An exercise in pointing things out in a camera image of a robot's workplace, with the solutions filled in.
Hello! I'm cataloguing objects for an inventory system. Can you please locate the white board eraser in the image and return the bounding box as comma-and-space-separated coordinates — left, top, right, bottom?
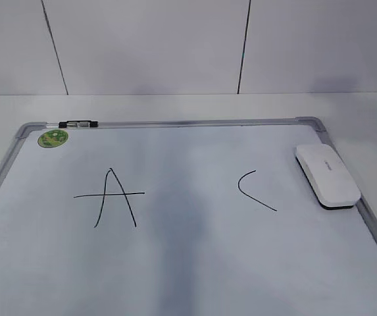
295, 144, 361, 209

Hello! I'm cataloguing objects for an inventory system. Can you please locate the black clear marker clip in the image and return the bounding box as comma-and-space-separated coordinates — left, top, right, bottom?
59, 120, 99, 129

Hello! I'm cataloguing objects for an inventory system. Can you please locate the round green sticker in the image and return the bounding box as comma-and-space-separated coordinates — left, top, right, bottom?
38, 129, 68, 149

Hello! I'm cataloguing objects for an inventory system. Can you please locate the white board with grey frame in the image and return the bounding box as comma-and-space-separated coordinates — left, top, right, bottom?
0, 117, 377, 315

